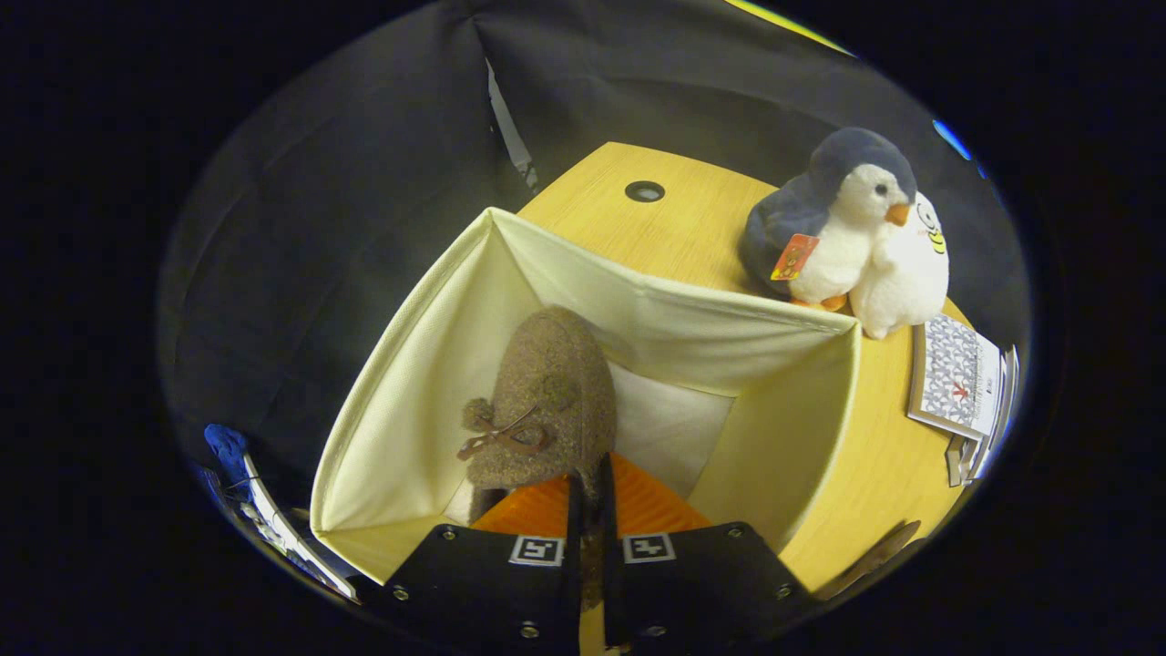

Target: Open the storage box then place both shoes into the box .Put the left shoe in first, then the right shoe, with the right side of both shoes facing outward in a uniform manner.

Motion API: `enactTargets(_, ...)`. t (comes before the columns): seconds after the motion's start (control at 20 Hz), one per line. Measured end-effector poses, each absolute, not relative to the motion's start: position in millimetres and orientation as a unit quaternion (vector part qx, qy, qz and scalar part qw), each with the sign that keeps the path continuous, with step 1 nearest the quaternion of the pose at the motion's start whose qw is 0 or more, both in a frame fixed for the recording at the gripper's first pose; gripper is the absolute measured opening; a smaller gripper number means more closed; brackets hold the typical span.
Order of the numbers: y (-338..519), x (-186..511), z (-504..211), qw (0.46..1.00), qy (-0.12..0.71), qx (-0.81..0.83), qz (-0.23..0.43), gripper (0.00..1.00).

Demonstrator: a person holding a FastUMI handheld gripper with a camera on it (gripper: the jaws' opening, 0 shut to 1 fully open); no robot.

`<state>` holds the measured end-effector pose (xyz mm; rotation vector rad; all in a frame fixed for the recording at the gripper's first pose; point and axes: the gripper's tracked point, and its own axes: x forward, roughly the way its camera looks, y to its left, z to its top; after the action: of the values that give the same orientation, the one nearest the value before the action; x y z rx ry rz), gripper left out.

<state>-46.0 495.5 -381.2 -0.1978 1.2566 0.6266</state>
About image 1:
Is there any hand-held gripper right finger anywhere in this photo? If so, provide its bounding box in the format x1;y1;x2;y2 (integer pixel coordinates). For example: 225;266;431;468
597;453;816;652

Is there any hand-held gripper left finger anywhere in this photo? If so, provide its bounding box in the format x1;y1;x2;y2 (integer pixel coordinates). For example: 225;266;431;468
355;469;586;656

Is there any brown fuzzy shoe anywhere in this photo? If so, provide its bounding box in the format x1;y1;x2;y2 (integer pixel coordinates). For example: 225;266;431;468
457;305;619;611

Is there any cream fabric storage box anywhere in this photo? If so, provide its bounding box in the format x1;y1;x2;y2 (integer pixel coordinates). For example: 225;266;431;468
310;207;862;584

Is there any white cluttered table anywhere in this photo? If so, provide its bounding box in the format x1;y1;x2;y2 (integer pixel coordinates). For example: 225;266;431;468
239;456;361;602

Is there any blue cloth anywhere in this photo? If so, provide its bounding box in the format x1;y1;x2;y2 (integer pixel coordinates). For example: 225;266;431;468
204;424;251;479

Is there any grey patterned booklet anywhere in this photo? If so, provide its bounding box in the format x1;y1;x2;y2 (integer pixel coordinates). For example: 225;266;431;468
906;314;1003;440

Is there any grey penguin plush toy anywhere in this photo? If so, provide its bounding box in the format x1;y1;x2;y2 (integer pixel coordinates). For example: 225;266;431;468
738;128;918;313

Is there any white plush toy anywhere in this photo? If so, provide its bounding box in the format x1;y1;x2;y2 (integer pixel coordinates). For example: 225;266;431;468
849;191;950;341

